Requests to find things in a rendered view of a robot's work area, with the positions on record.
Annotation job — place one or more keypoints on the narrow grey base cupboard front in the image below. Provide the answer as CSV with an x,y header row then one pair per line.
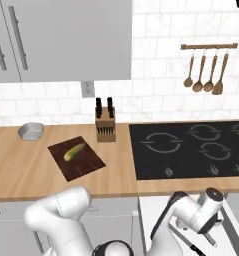
x,y
7,233

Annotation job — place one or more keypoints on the wooden utensil rail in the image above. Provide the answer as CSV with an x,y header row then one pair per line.
x,y
209,46

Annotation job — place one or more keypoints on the grey bowl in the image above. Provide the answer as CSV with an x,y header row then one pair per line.
x,y
31,131

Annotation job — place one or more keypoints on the large wooden spoon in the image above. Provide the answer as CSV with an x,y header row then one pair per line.
x,y
197,86
208,86

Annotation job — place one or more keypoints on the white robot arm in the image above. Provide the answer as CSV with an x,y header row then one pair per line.
x,y
62,213

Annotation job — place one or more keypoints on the small wooden spoon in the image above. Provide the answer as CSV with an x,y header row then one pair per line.
x,y
188,81

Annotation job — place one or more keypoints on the white oven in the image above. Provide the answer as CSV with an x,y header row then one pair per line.
x,y
151,210

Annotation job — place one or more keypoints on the wide grey wall cupboard door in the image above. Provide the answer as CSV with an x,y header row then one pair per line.
x,y
77,40

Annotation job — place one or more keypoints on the wide grey base cupboard front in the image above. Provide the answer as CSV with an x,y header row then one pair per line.
x,y
114,223

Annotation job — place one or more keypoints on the green yellow cucumber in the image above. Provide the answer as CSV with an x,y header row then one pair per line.
x,y
74,152

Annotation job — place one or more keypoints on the wooden knife block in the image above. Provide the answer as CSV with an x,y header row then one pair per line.
x,y
105,133

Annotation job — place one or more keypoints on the black hob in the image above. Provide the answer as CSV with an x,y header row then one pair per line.
x,y
187,160

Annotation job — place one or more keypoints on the grey wall socket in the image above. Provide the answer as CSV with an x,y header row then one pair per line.
x,y
87,89

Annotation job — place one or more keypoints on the wooden spatula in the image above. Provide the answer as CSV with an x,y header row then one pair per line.
x,y
218,88

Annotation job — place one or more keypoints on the dark wooden cutting board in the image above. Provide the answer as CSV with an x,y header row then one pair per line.
x,y
81,166

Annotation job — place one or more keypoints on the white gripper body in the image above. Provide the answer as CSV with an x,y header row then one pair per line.
x,y
208,222

